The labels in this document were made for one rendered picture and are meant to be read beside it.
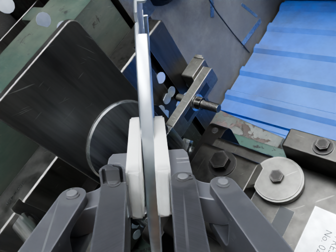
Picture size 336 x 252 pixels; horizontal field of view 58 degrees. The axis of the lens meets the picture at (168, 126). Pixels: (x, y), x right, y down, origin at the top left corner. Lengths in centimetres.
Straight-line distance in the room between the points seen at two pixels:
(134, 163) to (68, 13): 44
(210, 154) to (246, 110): 160
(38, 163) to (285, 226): 37
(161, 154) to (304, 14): 233
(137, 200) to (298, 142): 24
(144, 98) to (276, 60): 203
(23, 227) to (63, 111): 19
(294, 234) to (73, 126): 28
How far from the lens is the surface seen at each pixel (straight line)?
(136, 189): 15
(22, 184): 53
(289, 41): 229
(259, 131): 82
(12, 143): 53
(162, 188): 15
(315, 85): 198
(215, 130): 45
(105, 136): 43
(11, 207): 52
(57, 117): 39
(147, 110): 18
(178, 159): 17
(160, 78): 58
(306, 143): 36
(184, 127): 59
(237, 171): 37
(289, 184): 37
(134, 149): 17
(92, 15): 55
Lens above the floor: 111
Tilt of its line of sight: 40 degrees down
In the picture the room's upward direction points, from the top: 110 degrees clockwise
